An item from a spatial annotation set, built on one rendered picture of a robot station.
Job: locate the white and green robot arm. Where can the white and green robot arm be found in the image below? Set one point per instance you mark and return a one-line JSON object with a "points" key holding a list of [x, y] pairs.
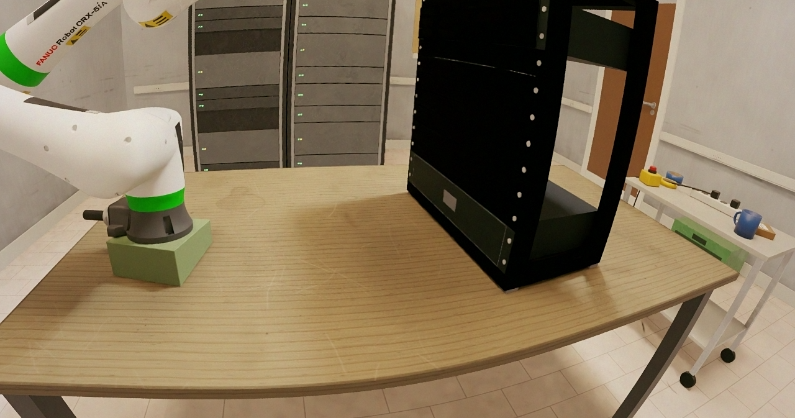
{"points": [[137, 152]]}

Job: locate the black server rack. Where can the black server rack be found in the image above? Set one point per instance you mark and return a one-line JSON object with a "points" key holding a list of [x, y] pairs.
{"points": [[483, 137]]}

